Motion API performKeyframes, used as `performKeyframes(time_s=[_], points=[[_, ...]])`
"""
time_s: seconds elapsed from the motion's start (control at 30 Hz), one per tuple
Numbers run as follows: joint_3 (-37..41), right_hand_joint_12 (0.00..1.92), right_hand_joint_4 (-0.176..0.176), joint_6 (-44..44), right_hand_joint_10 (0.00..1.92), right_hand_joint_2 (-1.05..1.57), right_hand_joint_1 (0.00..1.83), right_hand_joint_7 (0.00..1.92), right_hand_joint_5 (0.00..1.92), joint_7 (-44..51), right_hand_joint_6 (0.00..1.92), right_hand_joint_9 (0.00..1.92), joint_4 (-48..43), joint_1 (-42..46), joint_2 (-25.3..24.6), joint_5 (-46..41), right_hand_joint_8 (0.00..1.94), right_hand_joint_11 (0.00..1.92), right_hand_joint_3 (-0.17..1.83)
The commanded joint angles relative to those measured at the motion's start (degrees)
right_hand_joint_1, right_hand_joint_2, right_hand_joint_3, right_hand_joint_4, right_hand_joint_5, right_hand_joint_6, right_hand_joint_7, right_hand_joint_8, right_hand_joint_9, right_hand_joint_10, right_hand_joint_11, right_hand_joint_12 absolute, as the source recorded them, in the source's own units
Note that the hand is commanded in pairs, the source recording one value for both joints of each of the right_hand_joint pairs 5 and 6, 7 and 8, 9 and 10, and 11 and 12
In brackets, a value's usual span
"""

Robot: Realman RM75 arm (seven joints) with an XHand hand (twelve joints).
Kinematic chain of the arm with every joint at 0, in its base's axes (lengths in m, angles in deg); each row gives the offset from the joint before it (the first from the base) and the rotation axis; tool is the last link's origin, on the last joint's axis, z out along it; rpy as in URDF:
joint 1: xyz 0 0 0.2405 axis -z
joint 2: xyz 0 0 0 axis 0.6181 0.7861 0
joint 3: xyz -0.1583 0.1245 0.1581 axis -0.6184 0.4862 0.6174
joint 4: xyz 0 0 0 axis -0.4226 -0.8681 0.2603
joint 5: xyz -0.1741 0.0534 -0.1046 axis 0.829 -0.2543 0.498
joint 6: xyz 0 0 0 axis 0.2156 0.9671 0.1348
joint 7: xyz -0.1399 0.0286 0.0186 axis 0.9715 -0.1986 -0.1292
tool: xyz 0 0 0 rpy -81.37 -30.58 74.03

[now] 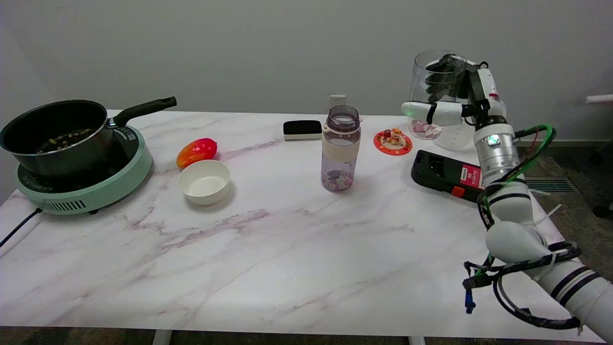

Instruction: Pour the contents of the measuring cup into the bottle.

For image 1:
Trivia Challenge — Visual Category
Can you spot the green robot cable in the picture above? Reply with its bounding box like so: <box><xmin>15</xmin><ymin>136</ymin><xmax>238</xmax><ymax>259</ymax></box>
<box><xmin>479</xmin><ymin>124</ymin><xmax>557</xmax><ymax>226</ymax></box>

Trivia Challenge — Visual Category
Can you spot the clear plastic measuring cup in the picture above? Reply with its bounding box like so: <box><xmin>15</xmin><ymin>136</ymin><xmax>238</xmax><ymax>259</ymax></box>
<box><xmin>409</xmin><ymin>50</ymin><xmax>469</xmax><ymax>141</ymax></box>

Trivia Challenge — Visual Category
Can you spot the black and white board eraser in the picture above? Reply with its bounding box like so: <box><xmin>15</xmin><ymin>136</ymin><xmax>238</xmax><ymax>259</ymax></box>
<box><xmin>283</xmin><ymin>120</ymin><xmax>323</xmax><ymax>141</ymax></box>

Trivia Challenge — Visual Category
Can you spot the mint green induction cooker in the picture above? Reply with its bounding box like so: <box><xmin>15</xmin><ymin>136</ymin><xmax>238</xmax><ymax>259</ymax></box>
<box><xmin>14</xmin><ymin>124</ymin><xmax>153</xmax><ymax>215</ymax></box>

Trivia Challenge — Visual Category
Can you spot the black cooker power cord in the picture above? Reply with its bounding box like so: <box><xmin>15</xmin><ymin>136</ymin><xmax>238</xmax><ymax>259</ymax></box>
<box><xmin>0</xmin><ymin>207</ymin><xmax>43</xmax><ymax>248</ymax></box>

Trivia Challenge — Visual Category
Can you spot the clear bottle with beige sleeve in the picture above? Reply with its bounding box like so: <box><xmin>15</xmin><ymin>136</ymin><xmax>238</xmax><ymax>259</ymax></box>
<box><xmin>321</xmin><ymin>105</ymin><xmax>362</xmax><ymax>193</ymax></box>

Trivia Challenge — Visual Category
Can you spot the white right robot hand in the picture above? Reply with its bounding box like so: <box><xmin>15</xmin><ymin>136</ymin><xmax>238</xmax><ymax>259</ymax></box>
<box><xmin>401</xmin><ymin>54</ymin><xmax>508</xmax><ymax>127</ymax></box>

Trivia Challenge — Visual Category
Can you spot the black saucepan with handle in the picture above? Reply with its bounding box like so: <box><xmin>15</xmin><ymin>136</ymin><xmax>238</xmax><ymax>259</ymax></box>
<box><xmin>0</xmin><ymin>96</ymin><xmax>177</xmax><ymax>179</ymax></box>

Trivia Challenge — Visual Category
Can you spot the grey floor vent grille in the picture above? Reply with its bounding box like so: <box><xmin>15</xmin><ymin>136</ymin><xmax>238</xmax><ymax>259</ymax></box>
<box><xmin>524</xmin><ymin>176</ymin><xmax>576</xmax><ymax>194</ymax></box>

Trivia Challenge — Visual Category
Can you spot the red round coaster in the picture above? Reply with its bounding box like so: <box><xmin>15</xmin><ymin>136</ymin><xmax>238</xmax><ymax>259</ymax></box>
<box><xmin>374</xmin><ymin>129</ymin><xmax>413</xmax><ymax>156</ymax></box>

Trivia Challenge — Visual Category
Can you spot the red orange toy mango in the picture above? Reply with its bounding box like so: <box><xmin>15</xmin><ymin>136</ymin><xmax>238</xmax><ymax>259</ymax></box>
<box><xmin>176</xmin><ymin>138</ymin><xmax>218</xmax><ymax>169</ymax></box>

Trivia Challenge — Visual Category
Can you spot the black power strip red label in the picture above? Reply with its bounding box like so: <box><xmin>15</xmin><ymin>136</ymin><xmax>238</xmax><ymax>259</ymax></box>
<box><xmin>411</xmin><ymin>149</ymin><xmax>486</xmax><ymax>203</ymax></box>

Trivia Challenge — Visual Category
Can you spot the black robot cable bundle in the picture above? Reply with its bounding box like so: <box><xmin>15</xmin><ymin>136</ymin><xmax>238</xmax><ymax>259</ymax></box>
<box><xmin>463</xmin><ymin>242</ymin><xmax>583</xmax><ymax>330</ymax></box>

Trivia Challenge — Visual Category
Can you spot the white round bowl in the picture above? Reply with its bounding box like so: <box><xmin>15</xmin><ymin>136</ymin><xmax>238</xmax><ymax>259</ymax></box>
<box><xmin>178</xmin><ymin>160</ymin><xmax>231</xmax><ymax>206</ymax></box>

